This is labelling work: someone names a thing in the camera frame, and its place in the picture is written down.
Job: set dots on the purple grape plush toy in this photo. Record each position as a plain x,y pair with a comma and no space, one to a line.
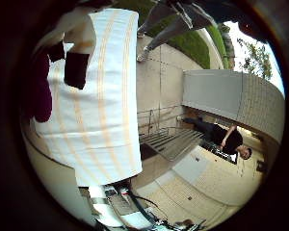
43,96

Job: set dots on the white orange striped tablecloth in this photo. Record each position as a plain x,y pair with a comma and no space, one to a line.
102,112

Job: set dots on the person in blue shirt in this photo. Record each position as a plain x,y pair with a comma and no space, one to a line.
170,29

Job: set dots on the metal stair railing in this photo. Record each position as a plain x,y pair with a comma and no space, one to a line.
170,141

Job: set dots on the person in black shirt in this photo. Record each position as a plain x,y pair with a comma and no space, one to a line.
224,138

